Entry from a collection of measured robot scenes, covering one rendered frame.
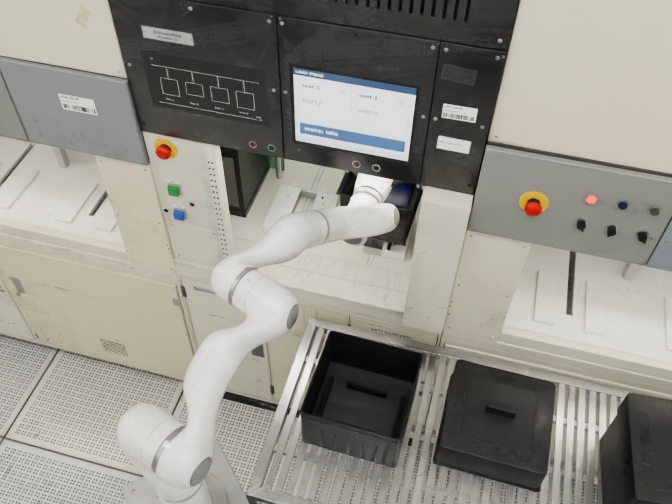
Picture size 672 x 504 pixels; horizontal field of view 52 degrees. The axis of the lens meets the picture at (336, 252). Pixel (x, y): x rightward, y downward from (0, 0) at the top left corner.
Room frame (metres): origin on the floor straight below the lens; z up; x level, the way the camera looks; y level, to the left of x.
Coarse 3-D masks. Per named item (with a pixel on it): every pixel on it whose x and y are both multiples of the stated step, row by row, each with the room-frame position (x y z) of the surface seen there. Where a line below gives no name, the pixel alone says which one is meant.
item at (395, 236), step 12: (348, 180) 1.56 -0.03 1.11; (336, 192) 1.50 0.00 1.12; (348, 192) 1.55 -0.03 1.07; (420, 192) 1.61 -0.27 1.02; (408, 204) 1.45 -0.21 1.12; (408, 216) 1.45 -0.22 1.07; (396, 228) 1.45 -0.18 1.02; (408, 228) 1.47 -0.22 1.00; (384, 240) 1.46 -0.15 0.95; (396, 240) 1.45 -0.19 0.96
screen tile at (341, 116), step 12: (300, 84) 1.31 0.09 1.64; (312, 84) 1.31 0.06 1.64; (324, 84) 1.30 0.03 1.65; (300, 96) 1.31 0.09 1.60; (312, 96) 1.31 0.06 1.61; (324, 96) 1.30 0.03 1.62; (336, 96) 1.29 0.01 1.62; (348, 96) 1.29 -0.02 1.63; (300, 108) 1.32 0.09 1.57; (312, 108) 1.31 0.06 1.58; (324, 108) 1.30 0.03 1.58; (336, 108) 1.29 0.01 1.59; (348, 108) 1.29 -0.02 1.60; (324, 120) 1.30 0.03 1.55; (336, 120) 1.29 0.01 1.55; (348, 120) 1.29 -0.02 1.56
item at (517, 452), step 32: (480, 384) 1.00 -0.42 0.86; (512, 384) 1.00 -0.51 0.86; (544, 384) 1.01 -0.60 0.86; (448, 416) 0.90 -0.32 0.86; (480, 416) 0.90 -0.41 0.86; (512, 416) 0.90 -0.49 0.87; (544, 416) 0.91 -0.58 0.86; (448, 448) 0.81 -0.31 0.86; (480, 448) 0.81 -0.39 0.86; (512, 448) 0.81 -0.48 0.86; (544, 448) 0.81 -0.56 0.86; (512, 480) 0.76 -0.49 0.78
